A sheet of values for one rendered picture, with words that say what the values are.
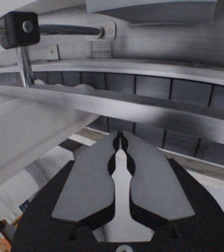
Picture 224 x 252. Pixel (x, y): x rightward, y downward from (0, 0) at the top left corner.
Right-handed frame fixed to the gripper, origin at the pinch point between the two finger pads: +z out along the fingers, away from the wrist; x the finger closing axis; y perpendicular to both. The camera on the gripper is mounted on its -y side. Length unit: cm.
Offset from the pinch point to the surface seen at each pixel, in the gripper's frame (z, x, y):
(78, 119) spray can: 3.4, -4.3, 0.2
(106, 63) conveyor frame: 7.5, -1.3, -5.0
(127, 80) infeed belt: 5.9, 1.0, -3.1
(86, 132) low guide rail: 6.1, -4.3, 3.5
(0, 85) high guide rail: 5.5, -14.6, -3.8
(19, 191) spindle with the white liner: 12.2, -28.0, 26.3
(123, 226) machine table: 11.8, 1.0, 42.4
